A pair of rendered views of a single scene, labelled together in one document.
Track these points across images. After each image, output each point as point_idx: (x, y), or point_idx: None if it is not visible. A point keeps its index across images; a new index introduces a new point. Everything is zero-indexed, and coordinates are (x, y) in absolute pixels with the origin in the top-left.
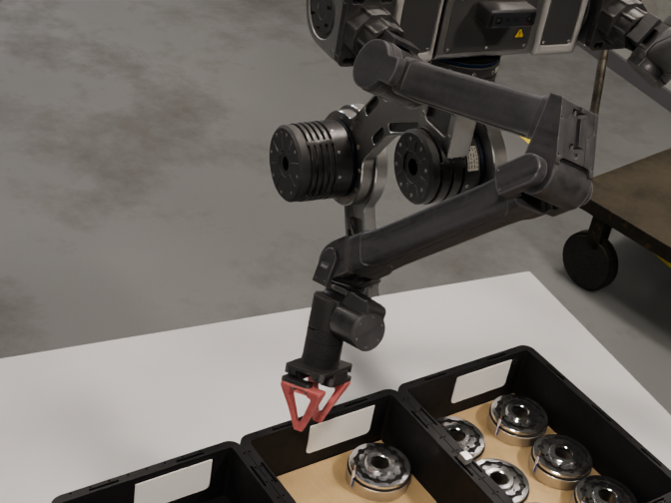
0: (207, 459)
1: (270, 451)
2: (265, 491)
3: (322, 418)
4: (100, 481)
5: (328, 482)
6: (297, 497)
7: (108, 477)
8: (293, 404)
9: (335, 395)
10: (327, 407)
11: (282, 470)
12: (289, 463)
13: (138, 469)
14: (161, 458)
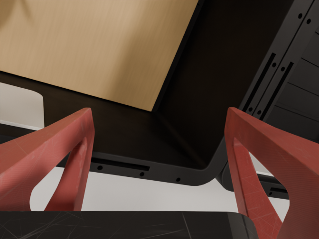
0: (262, 175)
1: (137, 134)
2: (302, 53)
3: (87, 115)
4: (150, 209)
5: (33, 19)
6: (113, 40)
7: (142, 210)
8: (270, 207)
9: (41, 159)
10: (72, 136)
11: (89, 99)
12: (78, 100)
13: (115, 206)
14: (87, 207)
